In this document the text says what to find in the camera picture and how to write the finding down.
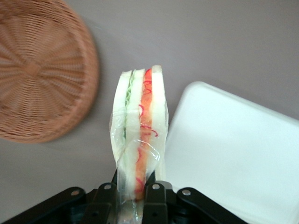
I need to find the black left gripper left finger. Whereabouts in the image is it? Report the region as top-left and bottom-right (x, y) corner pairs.
(0, 182), (118, 224)

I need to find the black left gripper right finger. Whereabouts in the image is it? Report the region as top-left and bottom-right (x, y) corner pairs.
(142, 181), (245, 224)

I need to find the triangle sandwich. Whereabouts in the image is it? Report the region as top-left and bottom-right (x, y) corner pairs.
(109, 64), (169, 224)

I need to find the cream rectangular plastic tray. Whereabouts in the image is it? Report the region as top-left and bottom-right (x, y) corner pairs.
(161, 81), (299, 224)

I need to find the round brown wicker basket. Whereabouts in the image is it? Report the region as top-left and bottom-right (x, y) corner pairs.
(0, 0), (100, 144)

